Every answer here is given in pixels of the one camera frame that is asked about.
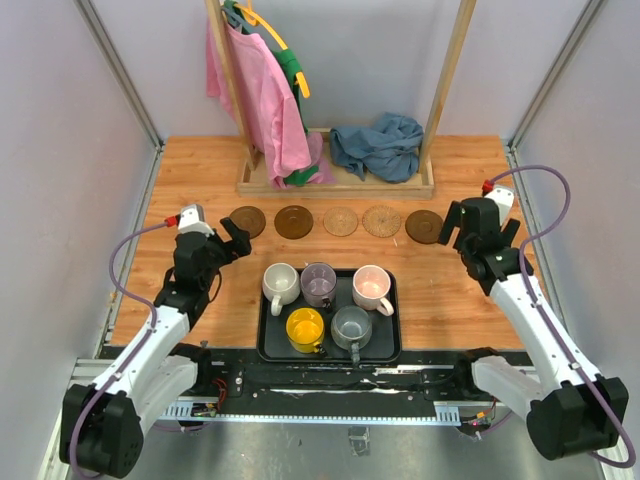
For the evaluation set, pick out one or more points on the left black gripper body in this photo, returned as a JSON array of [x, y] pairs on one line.
[[220, 256]]

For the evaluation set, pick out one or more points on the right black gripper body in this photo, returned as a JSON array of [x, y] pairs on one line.
[[465, 249]]

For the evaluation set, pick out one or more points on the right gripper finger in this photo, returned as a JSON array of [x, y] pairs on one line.
[[451, 221], [509, 231]]

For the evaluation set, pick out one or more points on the dark wooden coaster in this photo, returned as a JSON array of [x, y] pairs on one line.
[[250, 219], [424, 226]]

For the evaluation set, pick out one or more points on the brown glass coaster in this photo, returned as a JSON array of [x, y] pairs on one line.
[[293, 222]]

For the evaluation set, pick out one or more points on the woven rattan coaster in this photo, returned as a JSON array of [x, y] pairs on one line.
[[381, 221]]

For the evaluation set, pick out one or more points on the light woven coaster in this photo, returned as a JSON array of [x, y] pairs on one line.
[[340, 221]]

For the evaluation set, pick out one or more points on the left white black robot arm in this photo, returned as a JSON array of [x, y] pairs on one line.
[[135, 380]]

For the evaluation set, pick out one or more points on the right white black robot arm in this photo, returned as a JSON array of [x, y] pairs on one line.
[[550, 360]]

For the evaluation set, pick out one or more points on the white ceramic mug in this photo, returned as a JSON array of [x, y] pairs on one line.
[[280, 286]]

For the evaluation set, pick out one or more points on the wooden clothes rack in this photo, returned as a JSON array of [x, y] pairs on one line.
[[223, 85]]

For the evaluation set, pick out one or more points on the purple glass mug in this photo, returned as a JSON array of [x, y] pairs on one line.
[[318, 286]]

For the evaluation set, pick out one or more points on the blue crumpled cloth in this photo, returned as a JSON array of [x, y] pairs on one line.
[[388, 149]]

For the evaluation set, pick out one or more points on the pink ceramic mug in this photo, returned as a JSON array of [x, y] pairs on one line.
[[370, 287]]

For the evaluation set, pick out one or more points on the yellow glass mug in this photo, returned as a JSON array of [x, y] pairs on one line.
[[305, 330]]

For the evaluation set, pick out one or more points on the pink shirt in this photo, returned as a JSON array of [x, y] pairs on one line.
[[265, 78]]

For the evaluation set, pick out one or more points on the black plastic tray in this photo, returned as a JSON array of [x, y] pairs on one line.
[[385, 345]]

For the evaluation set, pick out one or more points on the grey glass mug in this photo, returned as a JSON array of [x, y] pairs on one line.
[[351, 330]]

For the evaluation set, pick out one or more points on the green shirt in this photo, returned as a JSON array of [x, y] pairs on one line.
[[273, 82]]

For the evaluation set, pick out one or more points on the yellow hanger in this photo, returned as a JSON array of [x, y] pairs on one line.
[[256, 19]]

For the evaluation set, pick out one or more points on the green hanger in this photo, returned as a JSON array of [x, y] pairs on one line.
[[235, 18]]

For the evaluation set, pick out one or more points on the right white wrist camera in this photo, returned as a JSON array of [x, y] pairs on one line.
[[504, 198]]

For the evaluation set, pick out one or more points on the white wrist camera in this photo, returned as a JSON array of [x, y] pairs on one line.
[[192, 219], [504, 198]]

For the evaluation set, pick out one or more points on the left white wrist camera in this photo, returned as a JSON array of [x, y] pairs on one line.
[[192, 219]]

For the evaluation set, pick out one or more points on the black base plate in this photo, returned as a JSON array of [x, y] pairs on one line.
[[410, 386]]

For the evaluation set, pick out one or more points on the aluminium front rail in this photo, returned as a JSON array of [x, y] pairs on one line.
[[231, 384]]

